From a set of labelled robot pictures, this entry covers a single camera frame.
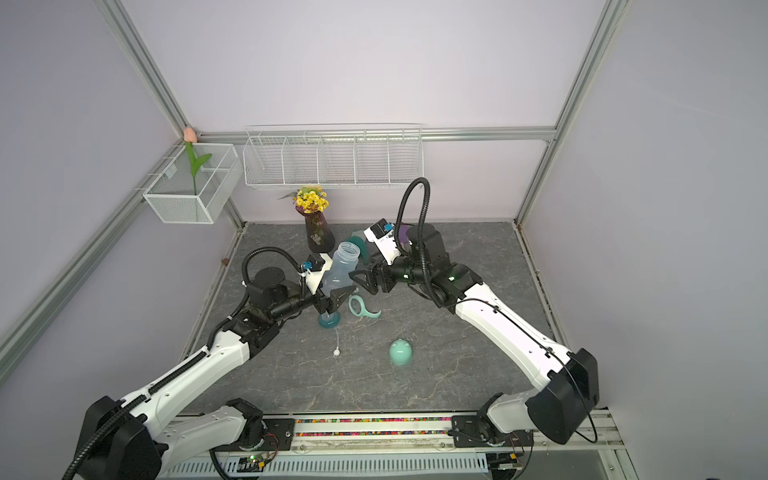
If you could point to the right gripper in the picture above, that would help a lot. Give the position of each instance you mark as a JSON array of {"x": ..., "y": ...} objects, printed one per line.
[{"x": 380, "y": 268}]

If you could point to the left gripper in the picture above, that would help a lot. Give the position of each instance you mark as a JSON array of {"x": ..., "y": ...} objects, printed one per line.
[{"x": 333, "y": 302}]

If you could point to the clear baby bottle body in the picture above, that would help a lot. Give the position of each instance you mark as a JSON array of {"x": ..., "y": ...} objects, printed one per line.
[{"x": 344, "y": 261}]

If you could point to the teal bottle collar with nipple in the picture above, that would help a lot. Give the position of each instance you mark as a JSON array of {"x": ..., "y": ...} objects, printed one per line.
[{"x": 329, "y": 320}]

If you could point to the white straw with weight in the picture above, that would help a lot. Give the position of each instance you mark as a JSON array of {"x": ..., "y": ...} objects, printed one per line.
[{"x": 337, "y": 351}]

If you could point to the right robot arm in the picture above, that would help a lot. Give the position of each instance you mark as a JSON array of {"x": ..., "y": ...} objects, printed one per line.
[{"x": 564, "y": 383}]

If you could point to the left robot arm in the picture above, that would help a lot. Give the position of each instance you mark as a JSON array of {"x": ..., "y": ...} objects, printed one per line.
[{"x": 133, "y": 437}]

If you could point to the green garden glove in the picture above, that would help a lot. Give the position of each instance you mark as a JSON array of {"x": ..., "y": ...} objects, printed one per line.
[{"x": 361, "y": 244}]

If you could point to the dark glass vase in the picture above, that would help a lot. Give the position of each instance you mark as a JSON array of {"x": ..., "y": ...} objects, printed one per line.
[{"x": 319, "y": 236}]

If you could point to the mint bottle cap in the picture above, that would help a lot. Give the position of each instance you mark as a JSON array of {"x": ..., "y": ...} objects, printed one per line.
[{"x": 400, "y": 352}]

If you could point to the yellow flower bouquet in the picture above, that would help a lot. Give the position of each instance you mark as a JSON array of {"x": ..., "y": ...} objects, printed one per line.
[{"x": 309, "y": 199}]

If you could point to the green circuit board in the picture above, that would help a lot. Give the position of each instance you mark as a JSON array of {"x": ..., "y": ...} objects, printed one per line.
[{"x": 251, "y": 464}]

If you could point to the artificial pink tulip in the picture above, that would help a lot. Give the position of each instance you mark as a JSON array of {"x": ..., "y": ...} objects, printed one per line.
[{"x": 195, "y": 162}]

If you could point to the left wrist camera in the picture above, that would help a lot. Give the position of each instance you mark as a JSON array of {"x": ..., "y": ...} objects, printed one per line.
[{"x": 314, "y": 269}]

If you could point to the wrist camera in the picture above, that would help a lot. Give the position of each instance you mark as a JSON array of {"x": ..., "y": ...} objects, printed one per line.
[
  {"x": 381, "y": 234},
  {"x": 314, "y": 269}
]

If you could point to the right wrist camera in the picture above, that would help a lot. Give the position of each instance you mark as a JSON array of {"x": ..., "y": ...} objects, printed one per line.
[{"x": 381, "y": 234}]

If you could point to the white wire wall shelf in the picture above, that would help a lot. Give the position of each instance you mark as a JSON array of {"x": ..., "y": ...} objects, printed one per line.
[{"x": 333, "y": 155}]

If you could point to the white mesh wall basket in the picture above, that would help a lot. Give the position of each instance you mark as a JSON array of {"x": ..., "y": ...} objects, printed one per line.
[{"x": 170, "y": 194}]

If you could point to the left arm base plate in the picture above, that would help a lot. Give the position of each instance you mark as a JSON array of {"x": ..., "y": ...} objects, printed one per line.
[{"x": 268, "y": 434}]

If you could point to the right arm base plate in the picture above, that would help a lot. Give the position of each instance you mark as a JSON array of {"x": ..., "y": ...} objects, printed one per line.
[{"x": 471, "y": 431}]

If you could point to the white ventilated cable duct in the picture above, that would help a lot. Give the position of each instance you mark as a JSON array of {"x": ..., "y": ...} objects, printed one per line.
[{"x": 336, "y": 466}]

